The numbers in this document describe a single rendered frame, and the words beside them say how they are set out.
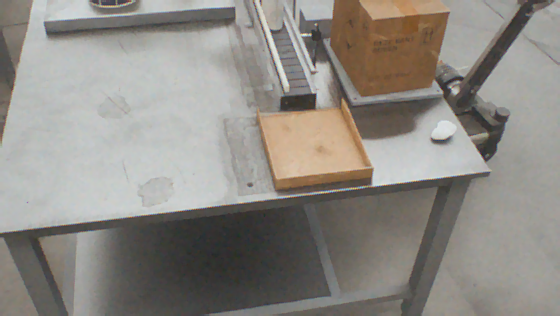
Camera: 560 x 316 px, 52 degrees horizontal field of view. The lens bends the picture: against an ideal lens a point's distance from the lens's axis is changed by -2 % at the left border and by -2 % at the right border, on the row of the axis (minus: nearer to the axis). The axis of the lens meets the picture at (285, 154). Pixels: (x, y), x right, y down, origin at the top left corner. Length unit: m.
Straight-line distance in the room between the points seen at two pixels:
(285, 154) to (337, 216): 1.01
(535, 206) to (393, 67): 1.32
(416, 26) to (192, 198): 0.79
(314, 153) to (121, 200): 0.53
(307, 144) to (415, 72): 0.42
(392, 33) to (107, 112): 0.86
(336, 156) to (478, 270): 1.10
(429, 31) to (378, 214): 1.09
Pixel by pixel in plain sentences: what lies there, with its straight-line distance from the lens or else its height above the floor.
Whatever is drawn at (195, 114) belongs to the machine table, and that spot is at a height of 0.83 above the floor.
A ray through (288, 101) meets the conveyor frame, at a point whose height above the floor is 0.86.
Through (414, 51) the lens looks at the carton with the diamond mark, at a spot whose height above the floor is 1.00.
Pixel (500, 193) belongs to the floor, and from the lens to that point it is 2.89.
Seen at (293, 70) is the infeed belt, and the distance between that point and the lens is 1.85.
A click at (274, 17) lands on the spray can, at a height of 0.93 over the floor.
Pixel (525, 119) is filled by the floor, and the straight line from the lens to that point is 3.37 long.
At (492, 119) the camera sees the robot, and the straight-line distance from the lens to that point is 2.82.
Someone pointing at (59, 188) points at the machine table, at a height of 0.83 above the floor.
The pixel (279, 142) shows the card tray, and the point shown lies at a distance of 1.65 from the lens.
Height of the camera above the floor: 1.93
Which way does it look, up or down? 43 degrees down
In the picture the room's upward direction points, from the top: 3 degrees clockwise
